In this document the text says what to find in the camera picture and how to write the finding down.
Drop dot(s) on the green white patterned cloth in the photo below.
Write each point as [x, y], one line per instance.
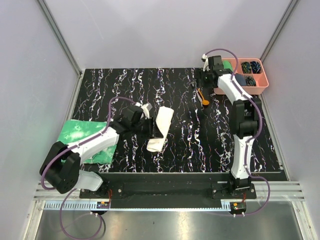
[76, 130]

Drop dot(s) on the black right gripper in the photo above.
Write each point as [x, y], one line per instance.
[198, 74]

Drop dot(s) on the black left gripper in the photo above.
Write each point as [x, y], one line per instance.
[153, 131]

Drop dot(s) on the orange plastic spoon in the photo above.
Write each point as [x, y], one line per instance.
[205, 103]

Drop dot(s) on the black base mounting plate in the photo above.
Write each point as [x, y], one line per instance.
[170, 190]

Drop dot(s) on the silver metal fork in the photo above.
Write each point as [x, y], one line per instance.
[197, 91]

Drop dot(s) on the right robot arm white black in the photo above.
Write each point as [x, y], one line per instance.
[245, 121]

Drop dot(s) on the black marble pattern mat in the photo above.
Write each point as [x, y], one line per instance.
[198, 141]

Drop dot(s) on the aluminium frame post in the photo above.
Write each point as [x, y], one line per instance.
[58, 35]
[292, 5]

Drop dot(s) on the dark teal patterned roll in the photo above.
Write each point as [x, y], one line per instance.
[250, 81]

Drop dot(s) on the pink compartment tray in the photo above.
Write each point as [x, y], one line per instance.
[261, 79]

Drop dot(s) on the white cloth napkin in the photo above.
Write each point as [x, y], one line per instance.
[163, 122]

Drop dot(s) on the dark green patterned roll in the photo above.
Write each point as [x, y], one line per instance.
[246, 67]

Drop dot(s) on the green rolled cloth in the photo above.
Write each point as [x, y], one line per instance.
[227, 65]

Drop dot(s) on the left aluminium frame post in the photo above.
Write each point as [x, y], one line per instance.
[58, 35]

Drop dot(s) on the dark blue patterned roll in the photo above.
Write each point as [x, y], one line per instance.
[255, 67]

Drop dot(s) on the right aluminium frame post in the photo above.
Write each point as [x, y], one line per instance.
[292, 5]

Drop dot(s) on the blue grey rolled cloth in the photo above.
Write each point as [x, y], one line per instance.
[240, 79]

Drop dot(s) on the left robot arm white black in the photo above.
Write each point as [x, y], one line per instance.
[61, 169]

